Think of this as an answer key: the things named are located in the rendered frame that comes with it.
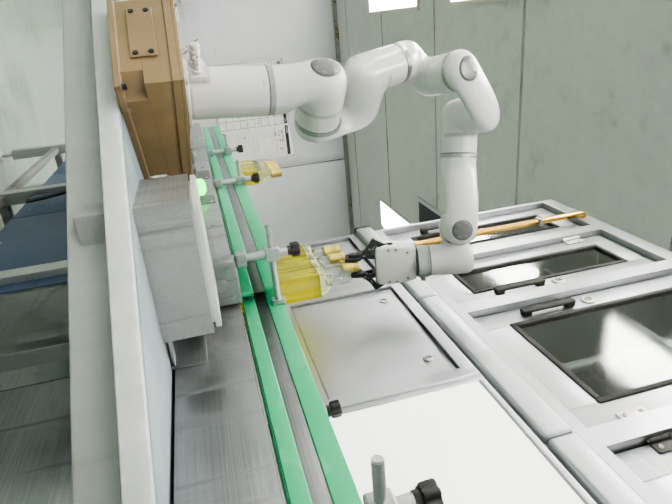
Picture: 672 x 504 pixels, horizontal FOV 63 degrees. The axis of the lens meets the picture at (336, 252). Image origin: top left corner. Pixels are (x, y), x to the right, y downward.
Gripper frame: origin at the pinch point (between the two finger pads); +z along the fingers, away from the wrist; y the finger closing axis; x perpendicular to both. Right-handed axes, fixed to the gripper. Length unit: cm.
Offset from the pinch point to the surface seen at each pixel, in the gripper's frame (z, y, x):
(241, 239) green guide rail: 23.4, 13.7, 12.7
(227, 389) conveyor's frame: 19, 6, 55
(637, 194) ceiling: -128, -29, -120
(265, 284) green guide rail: 18.1, 6.3, 20.5
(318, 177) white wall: 52, -134, -586
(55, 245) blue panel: 68, 13, 7
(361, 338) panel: -0.8, -12.7, 13.2
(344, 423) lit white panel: 2.9, -12.2, 42.4
